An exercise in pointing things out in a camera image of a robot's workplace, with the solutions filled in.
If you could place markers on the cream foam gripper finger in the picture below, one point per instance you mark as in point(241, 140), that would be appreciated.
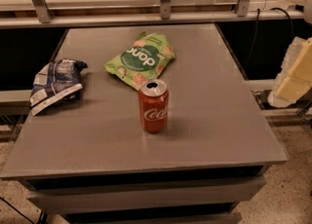
point(295, 78)

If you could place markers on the red coke can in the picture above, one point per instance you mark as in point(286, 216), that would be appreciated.
point(153, 98)

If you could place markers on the grey cabinet drawer front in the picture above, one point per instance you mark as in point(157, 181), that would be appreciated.
point(149, 195)

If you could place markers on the green snack bag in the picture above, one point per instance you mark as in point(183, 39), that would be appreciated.
point(145, 59)

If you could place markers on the blue white chip bag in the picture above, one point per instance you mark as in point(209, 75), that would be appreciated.
point(58, 80)

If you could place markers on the lower grey drawer front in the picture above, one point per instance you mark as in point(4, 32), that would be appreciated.
point(223, 218)

